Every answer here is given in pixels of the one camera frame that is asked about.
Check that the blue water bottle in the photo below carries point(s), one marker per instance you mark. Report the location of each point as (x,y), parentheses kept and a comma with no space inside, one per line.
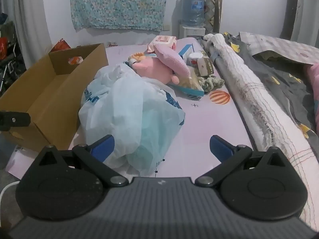
(193,10)

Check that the white bottle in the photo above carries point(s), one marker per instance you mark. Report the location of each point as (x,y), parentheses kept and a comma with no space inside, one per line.
(195,57)

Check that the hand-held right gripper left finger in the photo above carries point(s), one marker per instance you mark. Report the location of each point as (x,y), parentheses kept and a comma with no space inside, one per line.
(103,146)

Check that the floral wall cloth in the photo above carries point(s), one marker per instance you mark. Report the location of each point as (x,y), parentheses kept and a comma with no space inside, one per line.
(119,2)

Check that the rolled white quilt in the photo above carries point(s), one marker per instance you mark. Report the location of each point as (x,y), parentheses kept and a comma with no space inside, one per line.
(249,89)

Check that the white curtain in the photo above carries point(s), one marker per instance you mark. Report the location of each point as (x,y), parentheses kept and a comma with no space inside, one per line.
(32,17)

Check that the green patterned scrunchie cloth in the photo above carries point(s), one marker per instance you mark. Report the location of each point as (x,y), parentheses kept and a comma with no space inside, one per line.
(211,83)

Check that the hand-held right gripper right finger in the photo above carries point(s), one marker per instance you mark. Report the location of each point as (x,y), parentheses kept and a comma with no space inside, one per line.
(220,148)

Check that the wall socket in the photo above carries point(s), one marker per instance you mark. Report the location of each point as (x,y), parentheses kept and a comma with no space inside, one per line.
(166,28)

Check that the brown cardboard box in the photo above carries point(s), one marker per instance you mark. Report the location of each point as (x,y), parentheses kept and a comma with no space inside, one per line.
(49,99)

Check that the grey blanket with yellow print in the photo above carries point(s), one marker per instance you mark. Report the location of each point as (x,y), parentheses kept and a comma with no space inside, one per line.
(279,79)

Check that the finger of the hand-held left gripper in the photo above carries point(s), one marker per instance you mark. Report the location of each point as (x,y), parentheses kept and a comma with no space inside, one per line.
(15,120)

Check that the pink wet wipes packet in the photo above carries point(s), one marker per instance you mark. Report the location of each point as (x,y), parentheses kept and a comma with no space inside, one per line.
(163,39)

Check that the pink cloth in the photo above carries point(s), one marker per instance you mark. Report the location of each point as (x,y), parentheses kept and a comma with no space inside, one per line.
(314,79)

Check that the beige patterned quilt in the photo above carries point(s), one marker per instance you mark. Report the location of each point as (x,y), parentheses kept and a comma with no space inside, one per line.
(279,46)

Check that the white water dispenser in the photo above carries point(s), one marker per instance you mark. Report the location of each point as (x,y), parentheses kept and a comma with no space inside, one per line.
(190,32)

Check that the pink plush doll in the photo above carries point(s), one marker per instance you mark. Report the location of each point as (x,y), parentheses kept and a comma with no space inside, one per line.
(152,69)

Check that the red snack bag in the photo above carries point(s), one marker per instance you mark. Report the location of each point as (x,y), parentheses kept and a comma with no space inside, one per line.
(61,45)

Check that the red bag on wheelchair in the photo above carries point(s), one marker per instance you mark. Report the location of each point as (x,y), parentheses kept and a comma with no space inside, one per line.
(3,47)

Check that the blue and white box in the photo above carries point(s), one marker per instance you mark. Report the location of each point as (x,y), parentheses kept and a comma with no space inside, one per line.
(185,51)

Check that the blue and white bag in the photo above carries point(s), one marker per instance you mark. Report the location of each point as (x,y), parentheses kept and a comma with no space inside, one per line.
(192,84)

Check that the patterned board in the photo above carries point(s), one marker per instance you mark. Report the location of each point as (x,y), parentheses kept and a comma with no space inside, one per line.
(214,12)

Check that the white plastic bag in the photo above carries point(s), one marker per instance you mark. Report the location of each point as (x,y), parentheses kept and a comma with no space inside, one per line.
(124,109)

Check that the wheelchair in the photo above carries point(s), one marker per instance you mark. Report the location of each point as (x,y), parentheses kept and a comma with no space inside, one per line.
(10,64)

